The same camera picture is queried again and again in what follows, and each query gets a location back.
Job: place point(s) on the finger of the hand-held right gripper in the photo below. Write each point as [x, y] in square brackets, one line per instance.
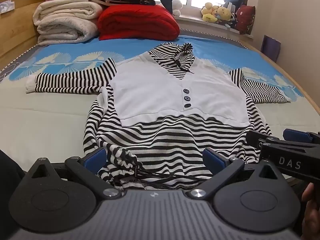
[257, 138]
[297, 135]

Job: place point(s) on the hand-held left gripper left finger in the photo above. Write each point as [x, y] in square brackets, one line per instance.
[96, 158]

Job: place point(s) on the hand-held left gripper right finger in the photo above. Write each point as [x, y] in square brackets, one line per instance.
[212, 158]

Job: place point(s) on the black white striped hooded top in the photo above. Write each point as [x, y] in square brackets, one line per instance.
[160, 97]

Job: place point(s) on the person's right hand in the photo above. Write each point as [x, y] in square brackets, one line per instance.
[311, 205]

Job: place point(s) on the blue patterned bedsheet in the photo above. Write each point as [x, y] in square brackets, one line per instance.
[50, 110]

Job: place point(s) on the purple box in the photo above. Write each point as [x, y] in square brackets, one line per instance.
[271, 47]

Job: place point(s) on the dark red cushion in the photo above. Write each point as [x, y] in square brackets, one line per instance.
[246, 18]

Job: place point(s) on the yellow duck plush toy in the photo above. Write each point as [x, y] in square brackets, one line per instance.
[209, 18]

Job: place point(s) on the textured white folded blanket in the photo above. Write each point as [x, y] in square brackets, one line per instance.
[67, 31]

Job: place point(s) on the red folded blanket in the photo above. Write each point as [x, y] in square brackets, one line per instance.
[137, 22]

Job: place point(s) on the smooth cream folded quilt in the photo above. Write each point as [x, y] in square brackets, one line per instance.
[67, 11]

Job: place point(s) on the white plush toy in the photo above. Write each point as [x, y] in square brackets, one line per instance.
[177, 6]

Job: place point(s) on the tissue box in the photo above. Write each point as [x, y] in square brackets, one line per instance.
[6, 7]

